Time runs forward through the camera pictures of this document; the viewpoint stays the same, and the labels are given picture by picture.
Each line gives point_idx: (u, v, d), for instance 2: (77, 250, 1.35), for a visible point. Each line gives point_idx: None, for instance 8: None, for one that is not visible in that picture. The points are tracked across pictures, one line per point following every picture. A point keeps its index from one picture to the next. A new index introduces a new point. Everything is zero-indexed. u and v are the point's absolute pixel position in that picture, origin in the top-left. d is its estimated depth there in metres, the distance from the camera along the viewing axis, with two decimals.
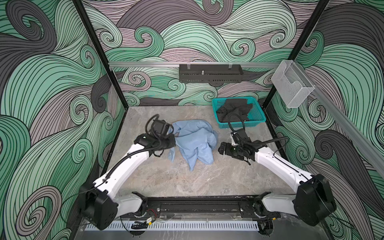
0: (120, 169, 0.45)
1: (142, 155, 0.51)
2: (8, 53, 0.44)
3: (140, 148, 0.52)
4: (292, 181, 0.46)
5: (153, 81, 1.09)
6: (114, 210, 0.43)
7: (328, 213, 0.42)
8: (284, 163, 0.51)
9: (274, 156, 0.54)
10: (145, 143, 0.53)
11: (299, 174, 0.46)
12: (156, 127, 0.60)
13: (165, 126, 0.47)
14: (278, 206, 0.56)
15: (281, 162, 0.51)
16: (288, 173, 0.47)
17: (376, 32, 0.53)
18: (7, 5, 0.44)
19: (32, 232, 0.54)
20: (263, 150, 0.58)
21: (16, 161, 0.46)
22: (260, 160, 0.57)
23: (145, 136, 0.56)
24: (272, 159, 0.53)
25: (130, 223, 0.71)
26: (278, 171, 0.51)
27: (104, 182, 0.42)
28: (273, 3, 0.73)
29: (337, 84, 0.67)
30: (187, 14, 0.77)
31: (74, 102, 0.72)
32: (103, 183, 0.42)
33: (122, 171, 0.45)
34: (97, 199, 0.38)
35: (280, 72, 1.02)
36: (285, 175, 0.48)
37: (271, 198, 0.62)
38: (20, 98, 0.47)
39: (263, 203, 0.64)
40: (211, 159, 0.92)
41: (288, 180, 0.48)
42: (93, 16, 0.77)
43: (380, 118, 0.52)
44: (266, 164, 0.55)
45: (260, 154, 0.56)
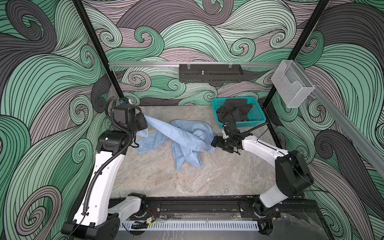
0: (95, 192, 0.38)
1: (115, 161, 0.41)
2: (8, 53, 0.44)
3: (109, 155, 0.41)
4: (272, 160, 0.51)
5: (153, 81, 1.09)
6: (115, 221, 0.42)
7: (303, 184, 0.46)
8: (265, 145, 0.56)
9: (257, 140, 0.61)
10: (114, 142, 0.42)
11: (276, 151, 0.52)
12: (119, 117, 0.45)
13: (128, 112, 0.47)
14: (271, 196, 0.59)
15: (262, 144, 0.57)
16: (267, 152, 0.53)
17: (376, 32, 0.53)
18: (7, 5, 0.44)
19: (32, 232, 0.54)
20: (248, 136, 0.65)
21: (16, 161, 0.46)
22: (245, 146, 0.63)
23: (107, 136, 0.43)
24: (254, 142, 0.60)
25: (130, 223, 0.71)
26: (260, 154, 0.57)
27: (84, 216, 0.36)
28: (273, 3, 0.73)
29: (337, 84, 0.67)
30: (187, 14, 0.77)
31: (74, 102, 0.72)
32: (84, 217, 0.36)
33: (101, 190, 0.38)
34: (87, 234, 0.34)
35: (280, 72, 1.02)
36: (265, 155, 0.54)
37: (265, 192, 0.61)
38: (20, 98, 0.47)
39: (261, 199, 0.65)
40: (199, 162, 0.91)
41: (268, 159, 0.53)
42: (93, 16, 0.77)
43: (380, 117, 0.52)
44: (249, 149, 0.62)
45: (245, 140, 0.63)
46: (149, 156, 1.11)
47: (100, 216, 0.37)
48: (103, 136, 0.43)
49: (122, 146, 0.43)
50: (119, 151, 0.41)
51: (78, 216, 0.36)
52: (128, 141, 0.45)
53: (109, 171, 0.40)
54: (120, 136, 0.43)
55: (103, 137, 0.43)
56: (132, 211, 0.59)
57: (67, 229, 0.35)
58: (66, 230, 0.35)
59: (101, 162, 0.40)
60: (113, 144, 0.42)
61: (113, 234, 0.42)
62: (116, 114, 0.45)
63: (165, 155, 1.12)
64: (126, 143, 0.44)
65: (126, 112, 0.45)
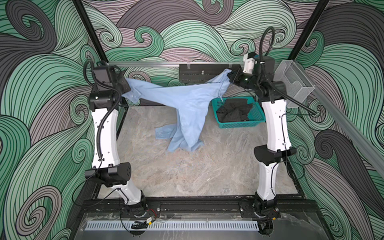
0: (103, 140, 0.43)
1: (112, 115, 0.44)
2: (8, 53, 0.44)
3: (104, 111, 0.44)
4: (271, 140, 0.53)
5: (153, 81, 1.09)
6: (128, 165, 0.50)
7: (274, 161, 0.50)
8: (281, 127, 0.50)
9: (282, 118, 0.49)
10: (105, 100, 0.44)
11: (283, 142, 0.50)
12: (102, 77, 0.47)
13: (110, 71, 0.48)
14: (262, 177, 0.63)
15: (279, 125, 0.50)
16: (276, 137, 0.50)
17: (376, 32, 0.53)
18: (7, 5, 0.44)
19: (32, 232, 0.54)
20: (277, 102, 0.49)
21: (16, 161, 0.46)
22: (266, 105, 0.51)
23: (97, 96, 0.44)
24: (278, 118, 0.49)
25: (130, 223, 0.71)
26: (270, 127, 0.52)
27: (101, 161, 0.42)
28: (273, 3, 0.73)
29: (337, 84, 0.67)
30: (187, 14, 0.77)
31: (74, 102, 0.72)
32: (102, 162, 0.42)
33: (109, 140, 0.43)
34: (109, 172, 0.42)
35: (280, 72, 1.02)
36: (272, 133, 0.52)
37: (259, 183, 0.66)
38: (20, 98, 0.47)
39: (257, 193, 0.68)
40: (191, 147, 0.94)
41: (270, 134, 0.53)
42: (93, 16, 0.77)
43: (380, 118, 0.52)
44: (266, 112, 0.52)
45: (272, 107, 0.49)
46: (149, 157, 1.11)
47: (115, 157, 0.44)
48: (92, 96, 0.44)
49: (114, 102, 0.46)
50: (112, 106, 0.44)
51: (96, 163, 0.42)
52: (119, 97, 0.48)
53: (110, 123, 0.44)
54: (109, 93, 0.45)
55: (92, 96, 0.44)
56: (134, 202, 0.63)
57: (88, 174, 0.41)
58: (87, 174, 0.41)
59: (100, 118, 0.43)
60: (106, 101, 0.44)
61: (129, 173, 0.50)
62: (99, 74, 0.46)
63: (165, 155, 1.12)
64: (117, 99, 0.47)
65: (107, 72, 0.46)
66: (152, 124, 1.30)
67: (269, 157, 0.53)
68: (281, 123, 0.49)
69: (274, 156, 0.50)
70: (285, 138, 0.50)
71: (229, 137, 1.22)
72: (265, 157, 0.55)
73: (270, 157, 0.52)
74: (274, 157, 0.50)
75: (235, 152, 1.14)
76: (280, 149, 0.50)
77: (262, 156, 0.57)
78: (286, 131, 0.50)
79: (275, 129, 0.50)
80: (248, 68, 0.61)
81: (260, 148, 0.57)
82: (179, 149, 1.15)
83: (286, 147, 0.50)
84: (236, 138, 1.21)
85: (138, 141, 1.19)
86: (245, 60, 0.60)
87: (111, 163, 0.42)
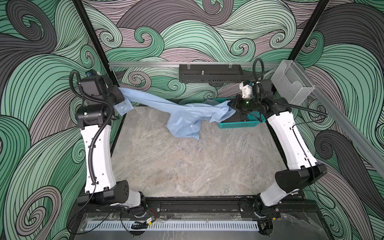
0: (97, 161, 0.39)
1: (104, 132, 0.40)
2: (8, 53, 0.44)
3: (96, 128, 0.40)
4: (291, 157, 0.46)
5: (153, 81, 1.09)
6: (125, 182, 0.46)
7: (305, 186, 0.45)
8: (296, 140, 0.45)
9: (292, 129, 0.46)
10: (95, 115, 0.40)
11: (304, 157, 0.43)
12: (91, 89, 0.42)
13: (98, 82, 0.43)
14: (273, 195, 0.58)
15: (294, 138, 0.45)
16: (295, 152, 0.44)
17: (376, 32, 0.53)
18: (7, 5, 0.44)
19: (32, 232, 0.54)
20: (283, 114, 0.48)
21: (16, 162, 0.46)
22: (272, 123, 0.50)
23: (86, 111, 0.40)
24: (289, 131, 0.46)
25: (130, 223, 0.71)
26: (285, 143, 0.47)
27: (95, 185, 0.38)
28: (273, 3, 0.73)
29: (337, 84, 0.67)
30: (187, 14, 0.77)
31: (74, 102, 0.72)
32: (96, 186, 0.38)
33: (102, 160, 0.39)
34: (106, 196, 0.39)
35: (280, 72, 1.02)
36: (288, 149, 0.46)
37: (267, 190, 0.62)
38: (20, 98, 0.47)
39: (261, 197, 0.66)
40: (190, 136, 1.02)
41: (287, 151, 0.47)
42: (93, 16, 0.77)
43: (380, 118, 0.52)
44: (276, 129, 0.50)
45: (279, 121, 0.47)
46: (149, 157, 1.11)
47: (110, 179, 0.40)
48: (81, 112, 0.40)
49: (106, 117, 0.41)
50: (104, 122, 0.40)
51: (89, 187, 0.38)
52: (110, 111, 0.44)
53: (103, 140, 0.40)
54: (100, 107, 0.41)
55: (80, 112, 0.40)
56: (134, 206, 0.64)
57: (83, 200, 0.37)
58: (81, 201, 0.37)
59: (91, 137, 0.39)
60: (96, 116, 0.40)
61: (126, 192, 0.46)
62: (86, 86, 0.41)
63: (165, 155, 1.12)
64: (109, 113, 0.42)
65: (96, 83, 0.42)
66: (152, 124, 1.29)
67: (296, 179, 0.43)
68: (295, 136, 0.45)
69: (300, 177, 0.41)
70: (305, 151, 0.44)
71: (229, 137, 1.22)
72: (291, 183, 0.45)
73: (294, 180, 0.43)
74: (301, 178, 0.41)
75: (235, 152, 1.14)
76: (305, 166, 0.42)
77: (287, 183, 0.46)
78: (304, 145, 0.45)
79: (291, 144, 0.45)
80: (246, 94, 0.64)
81: (281, 175, 0.49)
82: (179, 149, 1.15)
83: (311, 163, 0.43)
84: (236, 138, 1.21)
85: (138, 141, 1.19)
86: (242, 88, 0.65)
87: (107, 186, 0.38)
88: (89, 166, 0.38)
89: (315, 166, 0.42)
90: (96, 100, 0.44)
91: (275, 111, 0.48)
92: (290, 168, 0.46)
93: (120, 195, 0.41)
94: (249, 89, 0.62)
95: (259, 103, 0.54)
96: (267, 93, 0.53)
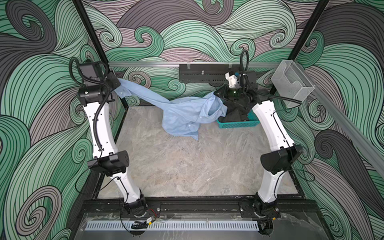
0: (101, 130, 0.46)
1: (104, 108, 0.47)
2: (8, 54, 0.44)
3: (96, 106, 0.46)
4: (272, 140, 0.52)
5: (153, 81, 1.09)
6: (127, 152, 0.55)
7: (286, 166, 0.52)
8: (276, 124, 0.50)
9: (273, 116, 0.52)
10: (95, 94, 0.46)
11: (283, 139, 0.49)
12: (89, 73, 0.48)
13: (96, 66, 0.50)
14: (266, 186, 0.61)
15: (274, 123, 0.51)
16: (275, 135, 0.50)
17: (376, 32, 0.53)
18: (7, 5, 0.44)
19: (32, 231, 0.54)
20: (265, 102, 0.53)
21: (16, 161, 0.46)
22: (256, 111, 0.56)
23: (86, 91, 0.46)
24: (270, 117, 0.51)
25: (130, 223, 0.71)
26: (267, 129, 0.53)
27: (101, 151, 0.45)
28: (273, 3, 0.73)
29: (337, 84, 0.67)
30: (187, 14, 0.77)
31: (74, 102, 0.72)
32: (102, 152, 0.45)
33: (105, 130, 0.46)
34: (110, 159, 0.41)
35: (280, 72, 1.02)
36: (270, 134, 0.52)
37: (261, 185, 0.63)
38: (20, 98, 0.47)
39: (259, 195, 0.67)
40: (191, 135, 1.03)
41: (269, 136, 0.53)
42: (93, 15, 0.77)
43: (380, 118, 0.52)
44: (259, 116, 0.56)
45: (261, 108, 0.53)
46: (149, 156, 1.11)
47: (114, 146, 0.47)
48: (81, 91, 0.45)
49: (104, 96, 0.47)
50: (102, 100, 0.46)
51: (96, 153, 0.45)
52: (109, 91, 0.51)
53: (105, 116, 0.47)
54: (98, 88, 0.46)
55: (81, 92, 0.45)
56: (133, 198, 0.64)
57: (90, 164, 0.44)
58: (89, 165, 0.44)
59: (93, 111, 0.46)
60: (96, 95, 0.46)
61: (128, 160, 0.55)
62: (85, 69, 0.47)
63: (165, 155, 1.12)
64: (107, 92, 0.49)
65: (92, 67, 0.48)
66: (152, 124, 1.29)
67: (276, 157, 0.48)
68: (276, 122, 0.51)
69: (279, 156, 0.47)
70: (284, 134, 0.49)
71: (229, 137, 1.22)
72: (273, 162, 0.51)
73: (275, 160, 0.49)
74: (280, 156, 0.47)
75: (235, 152, 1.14)
76: (283, 146, 0.48)
77: (270, 164, 0.52)
78: (283, 129, 0.50)
79: (271, 128, 0.51)
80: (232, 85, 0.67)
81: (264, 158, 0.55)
82: (179, 149, 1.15)
83: (289, 144, 0.48)
84: (236, 138, 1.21)
85: (138, 141, 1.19)
86: (228, 78, 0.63)
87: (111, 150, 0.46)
88: (94, 135, 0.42)
89: (293, 146, 0.48)
90: (94, 82, 0.50)
91: (258, 101, 0.53)
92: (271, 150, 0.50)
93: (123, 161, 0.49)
94: (235, 78, 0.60)
95: (244, 93, 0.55)
96: (251, 84, 0.58)
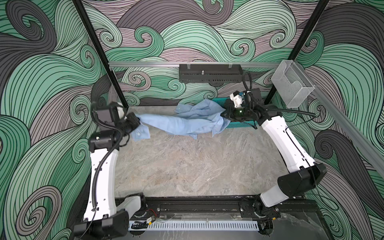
0: (101, 186, 0.39)
1: (111, 156, 0.42)
2: (8, 53, 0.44)
3: (104, 152, 0.42)
4: (289, 159, 0.46)
5: (153, 81, 1.09)
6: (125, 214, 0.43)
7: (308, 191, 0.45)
8: (291, 142, 0.46)
9: (286, 132, 0.48)
10: (106, 140, 0.43)
11: (302, 158, 0.44)
12: (104, 116, 0.47)
13: (112, 110, 0.49)
14: (274, 197, 0.58)
15: (288, 140, 0.46)
16: (291, 153, 0.45)
17: (377, 32, 0.53)
18: (7, 5, 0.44)
19: (32, 232, 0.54)
20: (276, 118, 0.50)
21: (16, 161, 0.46)
22: (267, 128, 0.52)
23: (98, 136, 0.44)
24: (283, 134, 0.48)
25: (129, 223, 0.71)
26: (281, 147, 0.48)
27: (95, 211, 0.36)
28: (273, 3, 0.73)
29: (337, 84, 0.67)
30: (187, 14, 0.77)
31: (74, 102, 0.72)
32: (95, 213, 0.36)
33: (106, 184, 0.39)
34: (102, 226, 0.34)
35: (280, 72, 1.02)
36: (285, 152, 0.47)
37: (266, 191, 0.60)
38: (20, 98, 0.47)
39: (261, 197, 0.65)
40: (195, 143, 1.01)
41: (284, 153, 0.47)
42: (93, 15, 0.77)
43: (380, 118, 0.52)
44: (271, 133, 0.51)
45: (272, 125, 0.49)
46: (149, 156, 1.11)
47: (111, 206, 0.38)
48: (93, 136, 0.44)
49: (115, 142, 0.45)
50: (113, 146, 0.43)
51: (88, 213, 0.36)
52: (121, 137, 0.48)
53: (109, 166, 0.41)
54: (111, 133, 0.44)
55: (93, 137, 0.43)
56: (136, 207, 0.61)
57: (80, 229, 0.35)
58: (78, 230, 0.35)
59: (98, 160, 0.41)
60: (107, 141, 0.43)
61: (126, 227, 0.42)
62: (101, 114, 0.47)
63: (164, 156, 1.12)
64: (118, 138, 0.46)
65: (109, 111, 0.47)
66: (152, 124, 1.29)
67: (297, 180, 0.42)
68: (290, 139, 0.47)
69: (302, 178, 0.40)
70: (302, 152, 0.45)
71: (229, 137, 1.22)
72: (294, 186, 0.44)
73: (295, 182, 0.43)
74: (302, 178, 0.40)
75: (235, 152, 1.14)
76: (303, 166, 0.43)
77: (290, 187, 0.45)
78: (300, 146, 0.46)
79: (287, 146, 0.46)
80: (238, 104, 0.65)
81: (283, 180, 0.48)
82: (179, 149, 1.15)
83: (309, 163, 0.43)
84: (236, 138, 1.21)
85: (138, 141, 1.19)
86: (233, 99, 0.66)
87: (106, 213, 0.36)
88: (91, 190, 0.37)
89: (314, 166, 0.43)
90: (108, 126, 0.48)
91: (267, 117, 0.51)
92: (290, 170, 0.46)
93: (119, 227, 0.38)
94: (240, 99, 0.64)
95: (252, 110, 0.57)
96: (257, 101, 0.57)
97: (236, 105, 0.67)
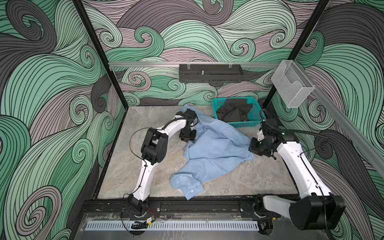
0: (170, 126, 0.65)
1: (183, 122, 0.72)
2: (8, 53, 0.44)
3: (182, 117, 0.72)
4: (302, 186, 0.44)
5: (153, 81, 1.09)
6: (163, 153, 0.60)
7: (320, 227, 0.40)
8: (305, 168, 0.45)
9: (300, 157, 0.48)
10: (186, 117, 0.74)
11: (315, 186, 0.42)
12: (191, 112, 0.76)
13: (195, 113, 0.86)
14: (277, 208, 0.57)
15: (302, 165, 0.46)
16: (304, 178, 0.44)
17: (376, 32, 0.53)
18: (7, 5, 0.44)
19: (32, 232, 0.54)
20: (291, 143, 0.51)
21: (16, 161, 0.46)
22: (281, 151, 0.53)
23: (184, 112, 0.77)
24: (297, 158, 0.48)
25: (130, 223, 0.71)
26: (295, 172, 0.47)
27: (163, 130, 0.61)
28: (273, 3, 0.73)
29: (337, 84, 0.67)
30: (187, 14, 0.77)
31: (74, 102, 0.72)
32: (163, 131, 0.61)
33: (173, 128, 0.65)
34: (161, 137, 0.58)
35: (280, 72, 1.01)
36: (298, 177, 0.45)
37: (270, 198, 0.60)
38: (20, 98, 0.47)
39: (263, 199, 0.65)
40: (221, 171, 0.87)
41: (297, 179, 0.46)
42: (93, 16, 0.77)
43: (380, 118, 0.52)
44: (285, 157, 0.51)
45: (286, 147, 0.50)
46: None
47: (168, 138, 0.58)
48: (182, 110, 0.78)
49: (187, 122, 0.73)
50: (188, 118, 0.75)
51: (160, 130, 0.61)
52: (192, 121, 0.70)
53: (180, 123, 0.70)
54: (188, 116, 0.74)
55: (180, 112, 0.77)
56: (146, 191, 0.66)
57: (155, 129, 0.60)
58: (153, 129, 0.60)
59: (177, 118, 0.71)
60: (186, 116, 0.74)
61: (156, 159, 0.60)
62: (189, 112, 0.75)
63: None
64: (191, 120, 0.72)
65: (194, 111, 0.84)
66: (152, 124, 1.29)
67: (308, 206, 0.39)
68: (304, 165, 0.46)
69: (312, 205, 0.38)
70: (317, 180, 0.43)
71: None
72: (304, 215, 0.41)
73: (306, 211, 0.40)
74: (312, 206, 0.38)
75: None
76: (316, 193, 0.40)
77: (301, 217, 0.42)
78: (315, 173, 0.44)
79: (299, 171, 0.45)
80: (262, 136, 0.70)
81: (294, 209, 0.44)
82: (179, 149, 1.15)
83: (323, 192, 0.40)
84: None
85: (138, 141, 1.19)
86: (259, 134, 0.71)
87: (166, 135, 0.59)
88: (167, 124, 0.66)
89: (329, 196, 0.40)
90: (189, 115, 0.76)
91: (283, 140, 0.52)
92: (302, 197, 0.43)
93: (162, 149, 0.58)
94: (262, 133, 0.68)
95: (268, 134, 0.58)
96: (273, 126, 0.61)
97: (259, 138, 0.72)
